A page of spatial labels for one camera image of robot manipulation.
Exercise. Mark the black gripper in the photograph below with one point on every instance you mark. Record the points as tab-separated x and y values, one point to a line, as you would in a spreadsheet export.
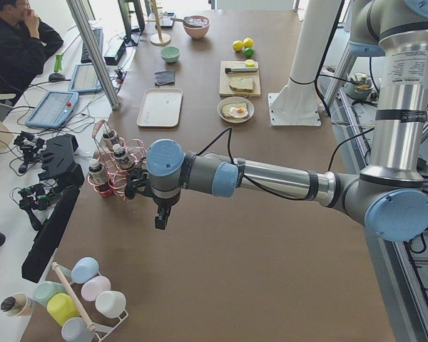
162	203

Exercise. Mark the white round plate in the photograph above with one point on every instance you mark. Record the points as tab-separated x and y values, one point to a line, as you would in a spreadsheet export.
235	99

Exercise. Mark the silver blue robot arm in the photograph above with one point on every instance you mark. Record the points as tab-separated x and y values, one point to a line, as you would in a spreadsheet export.
386	197

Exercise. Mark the cream rectangular tray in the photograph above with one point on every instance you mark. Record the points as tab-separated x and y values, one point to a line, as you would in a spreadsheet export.
160	108

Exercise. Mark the pink plastic cup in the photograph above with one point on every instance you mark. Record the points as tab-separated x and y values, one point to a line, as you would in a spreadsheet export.
94	287

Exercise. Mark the white plastic cup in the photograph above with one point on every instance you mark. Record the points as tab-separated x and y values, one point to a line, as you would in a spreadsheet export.
110	303

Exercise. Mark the dark drink bottle white cap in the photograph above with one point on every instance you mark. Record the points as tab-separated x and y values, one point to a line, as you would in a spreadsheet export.
110	138

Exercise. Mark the yellow plastic cup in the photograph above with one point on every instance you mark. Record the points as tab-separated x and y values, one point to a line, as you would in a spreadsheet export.
61	308

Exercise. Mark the bread slice with fried egg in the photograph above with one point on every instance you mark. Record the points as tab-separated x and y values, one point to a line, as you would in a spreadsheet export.
235	111

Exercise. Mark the green plastic cup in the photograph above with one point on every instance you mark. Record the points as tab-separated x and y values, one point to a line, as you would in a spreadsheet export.
46	290

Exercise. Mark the grey blue plastic cup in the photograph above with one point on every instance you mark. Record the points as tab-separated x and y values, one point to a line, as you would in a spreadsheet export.
75	330

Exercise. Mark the grey folded cloth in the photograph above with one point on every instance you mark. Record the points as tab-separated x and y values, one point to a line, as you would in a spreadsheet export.
163	78

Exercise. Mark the blue teach pendant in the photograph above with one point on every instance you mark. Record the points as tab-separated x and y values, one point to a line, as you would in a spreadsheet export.
84	79
53	110

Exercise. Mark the bamboo cutting board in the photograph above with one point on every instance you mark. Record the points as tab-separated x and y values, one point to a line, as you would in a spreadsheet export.
224	89

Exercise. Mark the green bowl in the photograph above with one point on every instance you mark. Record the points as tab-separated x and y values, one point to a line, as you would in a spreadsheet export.
170	54

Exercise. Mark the steel cylinder tool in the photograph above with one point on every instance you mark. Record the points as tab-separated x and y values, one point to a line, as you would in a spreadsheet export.
232	70

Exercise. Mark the half lemon slice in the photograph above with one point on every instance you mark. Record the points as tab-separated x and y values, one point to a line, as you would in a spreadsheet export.
250	63

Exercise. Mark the wooden mug tree stand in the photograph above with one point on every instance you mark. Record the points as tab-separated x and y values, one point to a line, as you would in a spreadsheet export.
159	38

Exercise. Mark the green lime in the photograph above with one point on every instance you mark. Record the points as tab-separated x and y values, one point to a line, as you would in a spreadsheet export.
249	52

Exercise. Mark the pink bowl with ice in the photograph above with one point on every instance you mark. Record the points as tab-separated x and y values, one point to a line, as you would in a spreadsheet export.
197	33

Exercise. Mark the yellow lemon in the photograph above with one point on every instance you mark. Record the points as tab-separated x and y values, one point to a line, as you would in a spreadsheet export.
248	42
237	46

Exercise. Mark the metal ice scoop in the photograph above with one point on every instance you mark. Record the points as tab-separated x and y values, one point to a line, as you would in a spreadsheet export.
189	21

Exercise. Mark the seated person in black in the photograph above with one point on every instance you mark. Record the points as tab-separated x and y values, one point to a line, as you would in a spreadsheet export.
26	43

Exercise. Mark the copper wire bottle rack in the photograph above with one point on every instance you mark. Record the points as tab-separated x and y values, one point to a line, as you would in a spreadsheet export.
115	178

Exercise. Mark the white wire cup rack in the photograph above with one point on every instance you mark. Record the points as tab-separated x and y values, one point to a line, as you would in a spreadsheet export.
102	326

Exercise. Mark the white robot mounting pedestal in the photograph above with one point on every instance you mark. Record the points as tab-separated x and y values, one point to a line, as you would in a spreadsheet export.
297	103

